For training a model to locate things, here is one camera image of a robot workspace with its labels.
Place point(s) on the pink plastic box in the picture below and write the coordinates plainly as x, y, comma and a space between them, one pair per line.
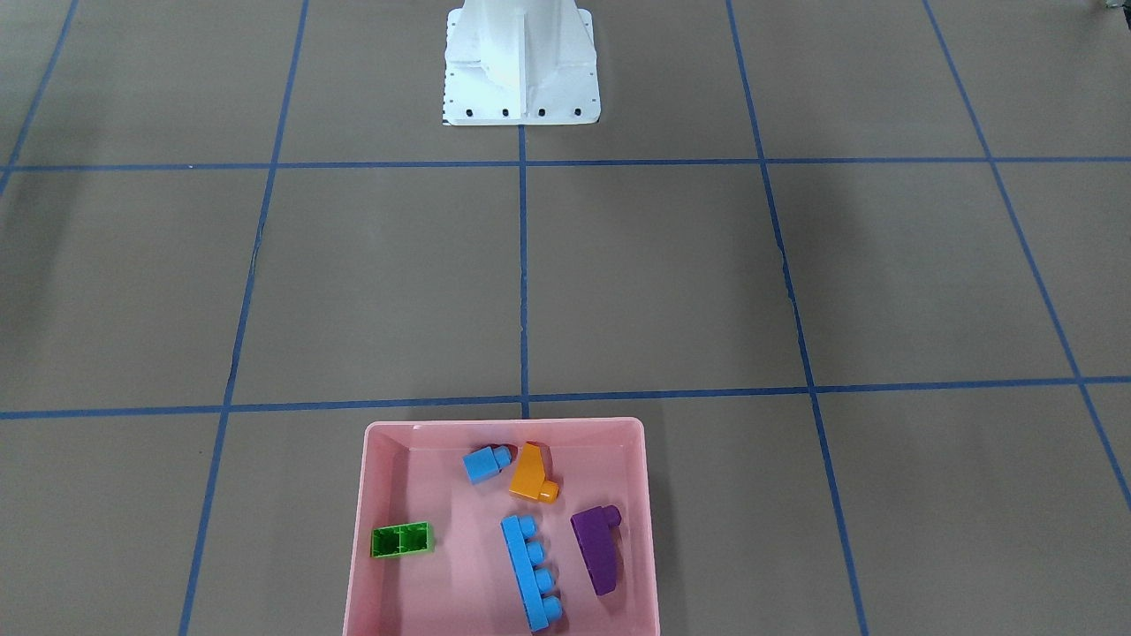
413, 472

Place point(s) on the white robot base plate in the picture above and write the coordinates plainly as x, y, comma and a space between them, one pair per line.
520, 63

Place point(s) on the long blue toy block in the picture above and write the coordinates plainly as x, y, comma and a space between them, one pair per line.
535, 581

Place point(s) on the green toy block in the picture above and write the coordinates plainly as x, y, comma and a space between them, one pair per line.
397, 541

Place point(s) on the small blue toy block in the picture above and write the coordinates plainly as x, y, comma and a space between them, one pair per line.
481, 465

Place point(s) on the purple toy block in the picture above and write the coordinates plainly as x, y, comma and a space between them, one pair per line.
594, 532

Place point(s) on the orange toy block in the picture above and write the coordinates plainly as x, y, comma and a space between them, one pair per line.
530, 479

